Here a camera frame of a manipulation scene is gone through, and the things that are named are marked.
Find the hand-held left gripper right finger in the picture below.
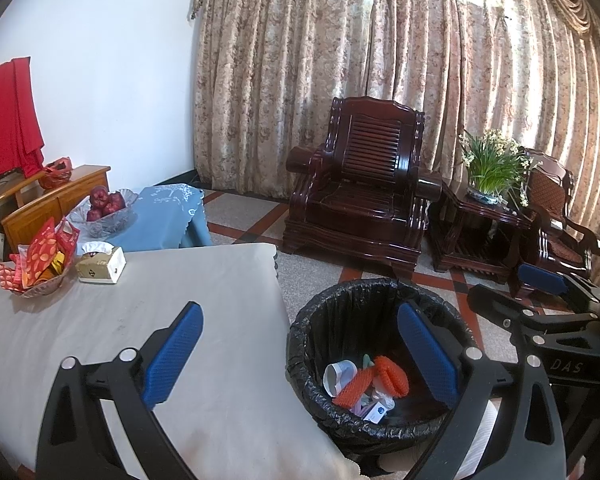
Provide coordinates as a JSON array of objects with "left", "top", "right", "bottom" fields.
[{"left": 397, "top": 302, "right": 567, "bottom": 480}]

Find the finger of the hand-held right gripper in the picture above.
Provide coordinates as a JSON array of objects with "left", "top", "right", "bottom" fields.
[
  {"left": 517, "top": 262, "right": 600, "bottom": 311},
  {"left": 467, "top": 284, "right": 537, "bottom": 334}
]

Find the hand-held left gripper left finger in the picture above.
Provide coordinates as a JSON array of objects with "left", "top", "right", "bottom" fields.
[{"left": 36, "top": 302, "right": 204, "bottom": 480}]

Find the orange foam net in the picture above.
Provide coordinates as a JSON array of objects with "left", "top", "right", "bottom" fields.
[{"left": 332, "top": 356, "right": 410, "bottom": 409}]

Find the white blue printed box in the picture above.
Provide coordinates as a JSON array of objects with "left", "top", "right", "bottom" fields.
[{"left": 352, "top": 392, "right": 396, "bottom": 419}]

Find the trash bin with black bag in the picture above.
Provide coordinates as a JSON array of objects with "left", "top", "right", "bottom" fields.
[{"left": 286, "top": 277, "right": 481, "bottom": 461}]

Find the white paper cup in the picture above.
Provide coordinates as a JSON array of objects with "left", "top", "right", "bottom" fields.
[{"left": 323, "top": 359, "right": 359, "bottom": 397}]

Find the dark wooden cushioned armchair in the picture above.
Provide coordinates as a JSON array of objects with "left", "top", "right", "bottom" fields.
[{"left": 510, "top": 147, "right": 600, "bottom": 301}]

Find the dark wooden side table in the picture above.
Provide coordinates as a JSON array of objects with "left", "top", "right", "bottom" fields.
[{"left": 425, "top": 180, "right": 533, "bottom": 286}]

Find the white tissue box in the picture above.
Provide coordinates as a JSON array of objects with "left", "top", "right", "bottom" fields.
[{"left": 75, "top": 241, "right": 127, "bottom": 285}]

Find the potted green flowering plant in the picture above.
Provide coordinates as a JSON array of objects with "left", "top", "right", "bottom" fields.
[{"left": 457, "top": 129, "right": 539, "bottom": 206}]

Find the blue embroidered tablecloth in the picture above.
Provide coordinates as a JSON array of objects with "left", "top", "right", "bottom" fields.
[{"left": 102, "top": 184, "right": 213, "bottom": 253}]

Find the glass candy bowl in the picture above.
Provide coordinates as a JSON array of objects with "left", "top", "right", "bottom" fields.
[{"left": 16, "top": 255, "right": 77, "bottom": 299}]

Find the glass fruit bowl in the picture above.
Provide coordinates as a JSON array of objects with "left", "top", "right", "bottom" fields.
[{"left": 67, "top": 188, "right": 139, "bottom": 239}]

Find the yellow snack packet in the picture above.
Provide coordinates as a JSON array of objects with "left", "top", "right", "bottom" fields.
[{"left": 40, "top": 252, "right": 67, "bottom": 279}]

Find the red dotted paper wrapping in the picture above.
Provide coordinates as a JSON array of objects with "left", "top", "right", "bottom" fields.
[{"left": 0, "top": 217, "right": 81, "bottom": 293}]

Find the light wooden television cabinet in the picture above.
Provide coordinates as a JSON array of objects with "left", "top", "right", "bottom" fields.
[{"left": 0, "top": 164, "right": 112, "bottom": 262}]

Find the red woven basket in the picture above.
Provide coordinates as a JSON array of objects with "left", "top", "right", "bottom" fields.
[{"left": 39, "top": 156, "right": 73, "bottom": 189}]

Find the red cloth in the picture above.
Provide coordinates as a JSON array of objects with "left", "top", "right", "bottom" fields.
[{"left": 0, "top": 57, "right": 46, "bottom": 186}]

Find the beige floral curtain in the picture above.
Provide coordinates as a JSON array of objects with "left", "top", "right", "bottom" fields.
[{"left": 192, "top": 0, "right": 600, "bottom": 281}]

